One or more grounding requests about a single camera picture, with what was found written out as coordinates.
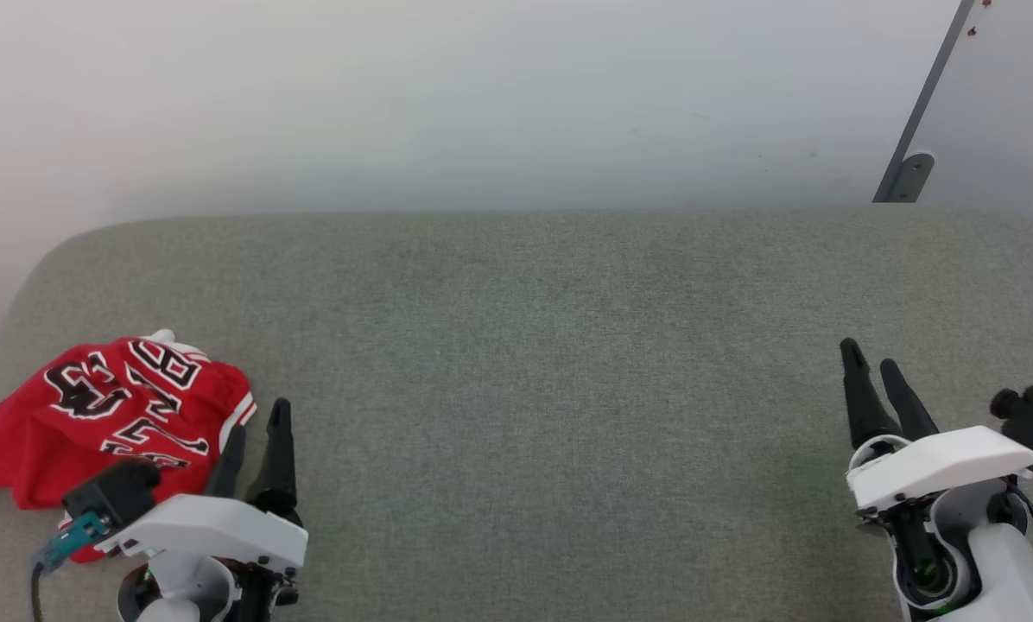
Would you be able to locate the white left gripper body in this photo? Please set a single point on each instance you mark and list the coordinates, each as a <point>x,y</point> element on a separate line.
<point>214,527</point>

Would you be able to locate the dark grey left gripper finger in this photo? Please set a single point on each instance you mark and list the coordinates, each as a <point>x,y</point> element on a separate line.
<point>231,462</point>
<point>279,466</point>

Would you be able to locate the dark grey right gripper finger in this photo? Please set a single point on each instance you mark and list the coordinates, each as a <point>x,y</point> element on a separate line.
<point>909,410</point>
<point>864,406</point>

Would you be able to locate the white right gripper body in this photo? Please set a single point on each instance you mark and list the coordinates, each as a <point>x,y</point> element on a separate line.
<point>948,458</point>

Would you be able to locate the red Bulls 23 jersey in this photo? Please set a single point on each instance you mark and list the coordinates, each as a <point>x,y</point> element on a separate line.
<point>67,415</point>

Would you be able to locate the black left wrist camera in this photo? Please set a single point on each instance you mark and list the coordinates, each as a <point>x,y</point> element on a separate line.
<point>115,492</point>

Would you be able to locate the grey metal bar with bracket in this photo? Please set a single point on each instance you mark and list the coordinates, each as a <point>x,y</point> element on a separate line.
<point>918,112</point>

